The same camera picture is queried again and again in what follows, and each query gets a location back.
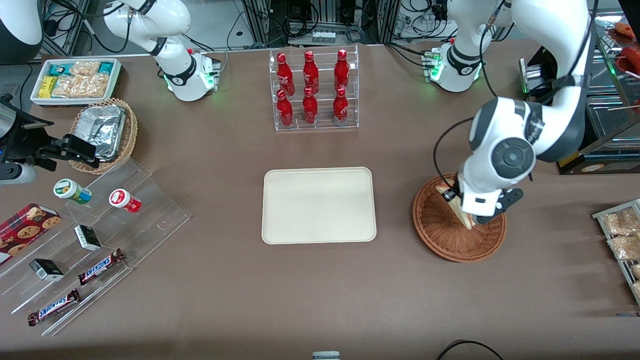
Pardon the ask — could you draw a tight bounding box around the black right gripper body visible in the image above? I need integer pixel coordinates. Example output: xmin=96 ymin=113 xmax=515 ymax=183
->
xmin=0 ymin=95 xmax=55 ymax=168

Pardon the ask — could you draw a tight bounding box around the triangular sandwich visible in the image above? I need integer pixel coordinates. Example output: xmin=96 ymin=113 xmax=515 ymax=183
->
xmin=434 ymin=183 xmax=476 ymax=231

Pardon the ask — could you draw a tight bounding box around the round brown wicker basket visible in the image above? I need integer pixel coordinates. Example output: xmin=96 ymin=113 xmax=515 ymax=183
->
xmin=412 ymin=173 xmax=507 ymax=264

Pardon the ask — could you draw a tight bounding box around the light wicker basket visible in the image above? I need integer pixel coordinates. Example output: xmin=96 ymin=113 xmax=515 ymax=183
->
xmin=69 ymin=97 xmax=139 ymax=175

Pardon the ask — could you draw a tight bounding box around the beige plastic tray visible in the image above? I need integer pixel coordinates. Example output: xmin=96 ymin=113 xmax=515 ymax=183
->
xmin=261 ymin=167 xmax=377 ymax=245

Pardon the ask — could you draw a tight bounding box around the silver foil wrapped package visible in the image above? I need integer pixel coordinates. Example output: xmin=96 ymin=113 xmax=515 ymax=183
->
xmin=75 ymin=104 xmax=127 ymax=162

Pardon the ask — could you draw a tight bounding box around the green lidded cup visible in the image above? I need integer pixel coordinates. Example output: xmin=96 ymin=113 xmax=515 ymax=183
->
xmin=53 ymin=178 xmax=93 ymax=205

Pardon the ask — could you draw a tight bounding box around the white rectangular snack bin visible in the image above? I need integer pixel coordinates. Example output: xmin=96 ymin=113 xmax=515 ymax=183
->
xmin=30 ymin=58 xmax=123 ymax=107

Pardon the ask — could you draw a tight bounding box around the large clear snack bag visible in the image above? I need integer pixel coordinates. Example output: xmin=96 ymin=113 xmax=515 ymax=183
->
xmin=51 ymin=73 xmax=109 ymax=99

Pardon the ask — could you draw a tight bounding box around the red lidded cup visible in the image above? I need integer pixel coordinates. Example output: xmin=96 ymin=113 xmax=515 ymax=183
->
xmin=109 ymin=188 xmax=142 ymax=214

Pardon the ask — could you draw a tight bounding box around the red cookie box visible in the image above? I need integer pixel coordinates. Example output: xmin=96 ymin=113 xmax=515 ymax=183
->
xmin=0 ymin=202 xmax=62 ymax=266

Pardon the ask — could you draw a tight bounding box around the small clear snack bag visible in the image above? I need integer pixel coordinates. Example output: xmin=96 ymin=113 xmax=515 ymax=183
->
xmin=70 ymin=60 xmax=101 ymax=77

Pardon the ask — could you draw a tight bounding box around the small black box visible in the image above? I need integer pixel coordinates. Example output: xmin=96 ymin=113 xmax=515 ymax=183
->
xmin=73 ymin=224 xmax=103 ymax=252
xmin=29 ymin=258 xmax=65 ymax=282

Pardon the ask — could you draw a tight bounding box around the clear acrylic stepped display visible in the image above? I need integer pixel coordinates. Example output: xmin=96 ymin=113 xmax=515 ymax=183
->
xmin=0 ymin=159 xmax=191 ymax=337

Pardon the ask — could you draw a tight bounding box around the snickers chocolate bar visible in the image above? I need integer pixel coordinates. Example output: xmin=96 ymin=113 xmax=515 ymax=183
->
xmin=27 ymin=288 xmax=81 ymax=327
xmin=77 ymin=248 xmax=126 ymax=286

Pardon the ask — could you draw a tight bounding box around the red cola bottle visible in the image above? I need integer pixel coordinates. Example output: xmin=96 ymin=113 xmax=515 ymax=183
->
xmin=302 ymin=50 xmax=320 ymax=95
xmin=302 ymin=87 xmax=319 ymax=126
xmin=276 ymin=52 xmax=296 ymax=97
xmin=334 ymin=48 xmax=351 ymax=94
xmin=333 ymin=86 xmax=350 ymax=125
xmin=276 ymin=89 xmax=295 ymax=127

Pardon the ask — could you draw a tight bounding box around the silver metal side box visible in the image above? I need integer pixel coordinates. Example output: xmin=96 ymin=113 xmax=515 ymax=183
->
xmin=518 ymin=49 xmax=552 ymax=95

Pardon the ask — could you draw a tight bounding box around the black food warmer appliance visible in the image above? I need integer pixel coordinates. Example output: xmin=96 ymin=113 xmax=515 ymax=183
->
xmin=519 ymin=7 xmax=640 ymax=176

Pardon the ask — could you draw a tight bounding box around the clear acrylic bottle rack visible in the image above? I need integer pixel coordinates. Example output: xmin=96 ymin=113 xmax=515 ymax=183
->
xmin=269 ymin=44 xmax=360 ymax=132

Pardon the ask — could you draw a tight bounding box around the red sausage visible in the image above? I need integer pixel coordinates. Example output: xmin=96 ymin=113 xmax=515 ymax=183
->
xmin=619 ymin=45 xmax=640 ymax=77

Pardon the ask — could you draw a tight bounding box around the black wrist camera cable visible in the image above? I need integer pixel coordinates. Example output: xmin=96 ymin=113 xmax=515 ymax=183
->
xmin=432 ymin=117 xmax=476 ymax=197

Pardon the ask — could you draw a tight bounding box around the metal wire tray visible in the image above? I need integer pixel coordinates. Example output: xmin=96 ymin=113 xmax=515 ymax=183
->
xmin=592 ymin=198 xmax=640 ymax=306

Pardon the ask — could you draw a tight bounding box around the black looped floor cable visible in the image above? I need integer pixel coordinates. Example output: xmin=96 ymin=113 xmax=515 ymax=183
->
xmin=436 ymin=339 xmax=506 ymax=360

